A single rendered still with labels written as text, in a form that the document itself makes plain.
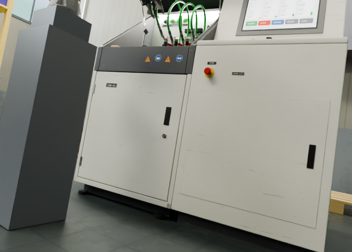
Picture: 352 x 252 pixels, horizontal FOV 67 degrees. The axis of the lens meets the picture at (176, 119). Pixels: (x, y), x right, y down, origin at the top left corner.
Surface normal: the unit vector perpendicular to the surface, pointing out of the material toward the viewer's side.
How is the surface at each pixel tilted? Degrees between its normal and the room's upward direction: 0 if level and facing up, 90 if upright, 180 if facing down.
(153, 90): 90
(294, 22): 76
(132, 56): 90
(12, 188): 90
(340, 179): 90
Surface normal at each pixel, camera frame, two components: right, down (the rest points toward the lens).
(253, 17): -0.38, -0.36
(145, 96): -0.43, -0.13
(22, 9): 0.83, 0.09
